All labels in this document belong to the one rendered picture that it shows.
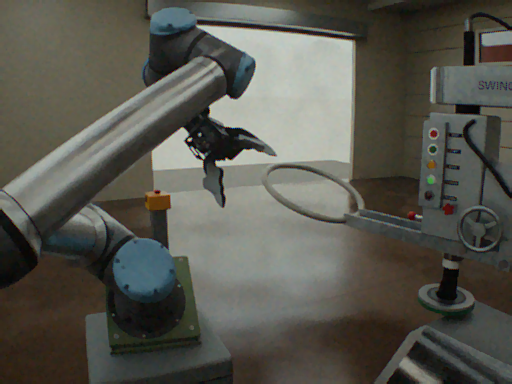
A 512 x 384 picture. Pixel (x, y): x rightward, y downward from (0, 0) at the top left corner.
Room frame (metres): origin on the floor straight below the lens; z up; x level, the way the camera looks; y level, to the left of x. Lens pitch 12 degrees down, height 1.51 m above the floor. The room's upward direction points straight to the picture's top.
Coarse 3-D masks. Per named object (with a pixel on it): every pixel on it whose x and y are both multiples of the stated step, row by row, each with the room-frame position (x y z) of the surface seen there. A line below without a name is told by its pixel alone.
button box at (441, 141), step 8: (424, 128) 1.22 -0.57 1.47; (440, 128) 1.18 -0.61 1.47; (424, 136) 1.22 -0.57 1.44; (440, 136) 1.18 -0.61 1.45; (424, 144) 1.22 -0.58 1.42; (440, 144) 1.17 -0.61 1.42; (424, 152) 1.21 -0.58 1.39; (440, 152) 1.17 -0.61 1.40; (424, 160) 1.21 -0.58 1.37; (440, 160) 1.17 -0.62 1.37; (424, 168) 1.21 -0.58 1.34; (440, 168) 1.17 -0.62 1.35; (424, 176) 1.21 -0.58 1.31; (440, 176) 1.17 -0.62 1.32; (424, 184) 1.21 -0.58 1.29; (440, 184) 1.17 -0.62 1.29; (424, 192) 1.21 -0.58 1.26; (440, 192) 1.17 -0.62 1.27; (424, 200) 1.20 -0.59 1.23; (432, 200) 1.18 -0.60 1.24; (440, 200) 1.17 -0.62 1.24; (440, 208) 1.17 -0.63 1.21
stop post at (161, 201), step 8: (152, 192) 2.06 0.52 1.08; (152, 200) 1.96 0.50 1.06; (160, 200) 1.98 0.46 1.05; (168, 200) 2.00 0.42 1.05; (152, 208) 1.96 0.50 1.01; (160, 208) 1.98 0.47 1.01; (168, 208) 2.00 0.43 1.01; (152, 216) 1.99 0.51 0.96; (160, 216) 2.00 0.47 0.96; (152, 224) 2.00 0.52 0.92; (160, 224) 2.00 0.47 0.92; (152, 232) 2.01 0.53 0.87; (160, 232) 2.00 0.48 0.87; (160, 240) 2.00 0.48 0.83; (168, 240) 2.02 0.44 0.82; (168, 248) 2.01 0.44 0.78
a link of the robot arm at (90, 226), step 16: (96, 208) 0.96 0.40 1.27; (80, 224) 0.78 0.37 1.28; (96, 224) 0.86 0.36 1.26; (112, 224) 0.92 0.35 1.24; (48, 240) 0.65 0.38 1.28; (64, 240) 0.70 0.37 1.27; (80, 240) 0.77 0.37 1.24; (96, 240) 0.84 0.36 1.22; (112, 240) 0.88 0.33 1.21; (48, 256) 0.69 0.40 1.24; (64, 256) 0.74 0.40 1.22; (80, 256) 0.81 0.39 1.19; (96, 256) 0.83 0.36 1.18; (96, 272) 0.86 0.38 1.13
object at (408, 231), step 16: (352, 224) 1.49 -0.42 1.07; (368, 224) 1.43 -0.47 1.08; (384, 224) 1.38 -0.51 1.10; (400, 224) 1.44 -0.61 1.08; (416, 224) 1.39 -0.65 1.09; (416, 240) 1.28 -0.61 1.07; (432, 240) 1.23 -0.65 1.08; (448, 240) 1.19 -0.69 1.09; (464, 256) 1.14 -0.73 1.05; (480, 256) 1.10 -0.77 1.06; (496, 256) 1.06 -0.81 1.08
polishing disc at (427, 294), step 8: (424, 288) 1.30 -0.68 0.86; (432, 288) 1.29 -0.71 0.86; (424, 296) 1.23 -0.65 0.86; (432, 296) 1.23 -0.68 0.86; (464, 296) 1.21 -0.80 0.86; (472, 296) 1.20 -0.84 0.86; (432, 304) 1.17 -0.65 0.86; (440, 304) 1.16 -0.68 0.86; (448, 304) 1.16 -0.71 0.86; (456, 304) 1.15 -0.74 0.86; (464, 304) 1.14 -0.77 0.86; (472, 304) 1.15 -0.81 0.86
